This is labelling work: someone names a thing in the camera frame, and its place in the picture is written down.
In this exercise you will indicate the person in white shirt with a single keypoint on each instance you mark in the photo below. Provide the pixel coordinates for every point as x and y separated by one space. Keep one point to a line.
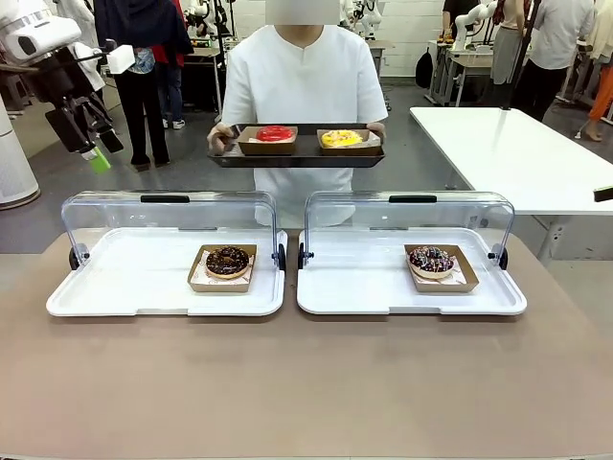
297 76

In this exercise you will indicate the red glazed donut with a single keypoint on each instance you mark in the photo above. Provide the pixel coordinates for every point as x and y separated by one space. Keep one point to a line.
268 134

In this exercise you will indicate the person in blue jeans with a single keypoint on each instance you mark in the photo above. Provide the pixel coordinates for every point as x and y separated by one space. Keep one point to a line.
174 91

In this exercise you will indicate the white display tray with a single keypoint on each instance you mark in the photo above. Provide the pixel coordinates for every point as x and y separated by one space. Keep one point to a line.
354 287
143 287

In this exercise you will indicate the brown cardboard donut tray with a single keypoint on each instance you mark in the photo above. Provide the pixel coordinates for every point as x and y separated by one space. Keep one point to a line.
345 151
220 286
445 286
268 148

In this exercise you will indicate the white cylindrical air purifier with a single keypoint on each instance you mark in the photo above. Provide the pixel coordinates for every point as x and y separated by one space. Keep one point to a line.
14 167

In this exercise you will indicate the chocolate donut with white drizzle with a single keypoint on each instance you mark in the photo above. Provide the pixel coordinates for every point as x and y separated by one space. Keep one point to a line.
430 261

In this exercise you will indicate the person's right hand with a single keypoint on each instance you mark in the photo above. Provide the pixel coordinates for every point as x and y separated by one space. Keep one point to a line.
216 136

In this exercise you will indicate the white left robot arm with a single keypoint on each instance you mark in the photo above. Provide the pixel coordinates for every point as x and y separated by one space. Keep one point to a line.
38 33

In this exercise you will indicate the person in grey skirt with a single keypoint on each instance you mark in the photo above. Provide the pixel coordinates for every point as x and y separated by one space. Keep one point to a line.
507 52

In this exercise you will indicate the yellow sprinkled donut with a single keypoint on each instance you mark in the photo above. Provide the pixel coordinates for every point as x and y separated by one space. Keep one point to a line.
335 139

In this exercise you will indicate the person's left hand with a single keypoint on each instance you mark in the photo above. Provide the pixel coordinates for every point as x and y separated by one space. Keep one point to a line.
379 129

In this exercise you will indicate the person in orange trousers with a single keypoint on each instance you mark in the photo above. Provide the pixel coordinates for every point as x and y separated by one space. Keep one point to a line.
604 91

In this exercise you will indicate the clear plastic display lid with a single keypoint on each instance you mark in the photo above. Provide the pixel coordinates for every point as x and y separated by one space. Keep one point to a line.
165 198
413 198

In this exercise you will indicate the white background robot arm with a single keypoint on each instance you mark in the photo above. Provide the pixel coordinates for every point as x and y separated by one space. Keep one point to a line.
460 29

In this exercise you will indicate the black slanted pole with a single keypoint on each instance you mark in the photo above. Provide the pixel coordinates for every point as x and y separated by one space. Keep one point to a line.
517 72

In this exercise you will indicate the person white shirt black trousers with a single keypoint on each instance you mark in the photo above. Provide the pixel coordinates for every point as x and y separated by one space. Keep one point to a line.
555 38

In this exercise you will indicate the person in dark jacket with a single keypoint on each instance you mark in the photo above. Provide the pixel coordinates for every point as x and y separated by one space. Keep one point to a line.
143 105

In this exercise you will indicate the black backpack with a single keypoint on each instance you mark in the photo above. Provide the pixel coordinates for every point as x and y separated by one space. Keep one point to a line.
424 69

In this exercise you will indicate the grey stool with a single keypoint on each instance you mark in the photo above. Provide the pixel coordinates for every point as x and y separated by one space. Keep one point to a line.
14 93

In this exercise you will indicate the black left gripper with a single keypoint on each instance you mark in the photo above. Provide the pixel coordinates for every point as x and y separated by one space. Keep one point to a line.
72 76

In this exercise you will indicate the white side table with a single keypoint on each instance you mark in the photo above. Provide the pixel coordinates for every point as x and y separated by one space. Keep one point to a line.
503 153

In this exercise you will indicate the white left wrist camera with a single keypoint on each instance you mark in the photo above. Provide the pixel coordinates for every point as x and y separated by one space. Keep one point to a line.
120 58

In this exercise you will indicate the dark brown serving tray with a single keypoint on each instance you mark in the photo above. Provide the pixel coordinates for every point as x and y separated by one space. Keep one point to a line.
306 159

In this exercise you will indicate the background work desk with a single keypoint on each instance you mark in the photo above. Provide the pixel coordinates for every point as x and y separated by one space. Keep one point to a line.
471 62

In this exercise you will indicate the person in white coat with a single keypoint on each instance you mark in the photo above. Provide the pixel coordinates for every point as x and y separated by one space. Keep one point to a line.
96 76

